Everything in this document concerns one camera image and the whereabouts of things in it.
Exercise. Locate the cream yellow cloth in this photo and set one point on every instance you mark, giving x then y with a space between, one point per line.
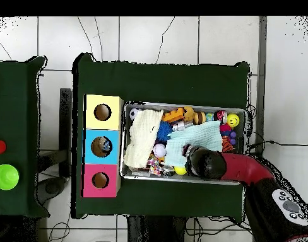
143 138

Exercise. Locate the mint green cloth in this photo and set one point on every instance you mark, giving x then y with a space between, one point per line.
199 137

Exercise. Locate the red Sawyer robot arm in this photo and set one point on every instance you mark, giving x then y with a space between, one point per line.
245 169

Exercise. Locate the clear mesh bin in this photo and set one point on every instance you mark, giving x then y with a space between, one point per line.
127 174

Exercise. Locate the wooden box with three holes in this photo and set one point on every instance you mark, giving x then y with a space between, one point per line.
91 146

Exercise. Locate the small blue spiky ball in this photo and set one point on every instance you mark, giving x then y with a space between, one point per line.
164 132

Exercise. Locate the small white baseball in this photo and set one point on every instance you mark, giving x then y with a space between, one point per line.
159 150

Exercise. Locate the orange plastic toy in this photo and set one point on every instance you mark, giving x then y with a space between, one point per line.
173 115

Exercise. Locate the silver toy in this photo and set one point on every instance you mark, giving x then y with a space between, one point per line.
180 126

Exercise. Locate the small soccer ball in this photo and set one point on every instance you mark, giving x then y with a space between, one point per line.
135 113

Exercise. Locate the plain yellow ball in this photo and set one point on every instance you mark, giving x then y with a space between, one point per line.
181 170

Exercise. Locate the yellow smiley ball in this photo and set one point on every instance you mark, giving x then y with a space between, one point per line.
233 120

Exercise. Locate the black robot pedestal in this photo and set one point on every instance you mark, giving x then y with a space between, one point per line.
154 232

